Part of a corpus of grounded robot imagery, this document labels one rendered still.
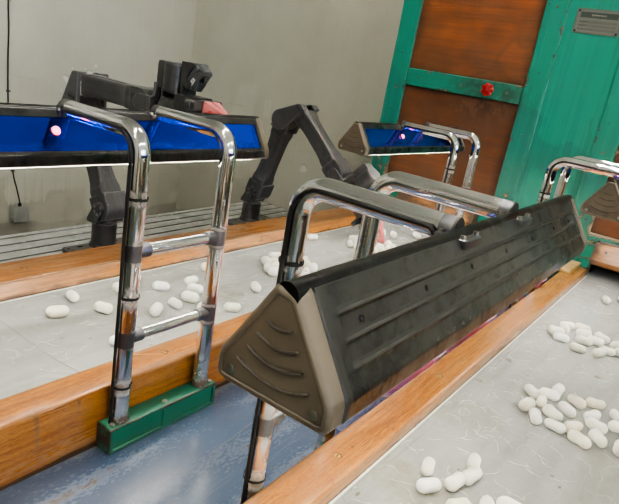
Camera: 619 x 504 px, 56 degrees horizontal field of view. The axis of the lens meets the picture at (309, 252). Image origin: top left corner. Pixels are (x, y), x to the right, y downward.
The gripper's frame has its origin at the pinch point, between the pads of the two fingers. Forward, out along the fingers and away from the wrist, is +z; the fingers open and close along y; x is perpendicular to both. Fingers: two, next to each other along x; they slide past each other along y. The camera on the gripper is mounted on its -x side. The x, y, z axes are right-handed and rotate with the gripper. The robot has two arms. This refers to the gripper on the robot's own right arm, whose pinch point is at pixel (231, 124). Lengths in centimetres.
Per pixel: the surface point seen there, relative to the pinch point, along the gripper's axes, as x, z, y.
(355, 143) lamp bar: 0.9, 15.5, 26.5
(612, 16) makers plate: -43, 48, 104
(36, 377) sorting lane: 33, 16, -53
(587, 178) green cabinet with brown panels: 4, 56, 103
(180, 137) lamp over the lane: -0.6, 15.4, -29.3
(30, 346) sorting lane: 33, 8, -49
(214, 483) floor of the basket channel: 39, 44, -44
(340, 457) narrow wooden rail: 30, 58, -38
